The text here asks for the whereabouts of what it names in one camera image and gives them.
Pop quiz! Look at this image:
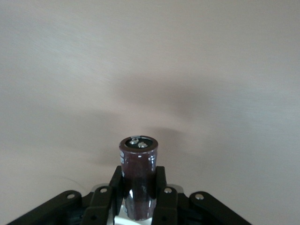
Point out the brown table mat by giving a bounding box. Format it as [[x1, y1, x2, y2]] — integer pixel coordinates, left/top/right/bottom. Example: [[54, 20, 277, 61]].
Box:
[[0, 0, 300, 225]]

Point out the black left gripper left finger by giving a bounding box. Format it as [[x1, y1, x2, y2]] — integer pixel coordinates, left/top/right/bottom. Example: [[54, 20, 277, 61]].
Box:
[[7, 165, 125, 225]]

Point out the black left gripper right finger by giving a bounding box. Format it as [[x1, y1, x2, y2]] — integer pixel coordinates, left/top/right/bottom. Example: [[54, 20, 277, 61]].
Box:
[[152, 165, 253, 225]]

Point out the long brown electrolytic capacitor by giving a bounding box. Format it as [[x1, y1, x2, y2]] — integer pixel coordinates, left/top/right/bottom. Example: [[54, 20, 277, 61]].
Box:
[[119, 135, 158, 221]]

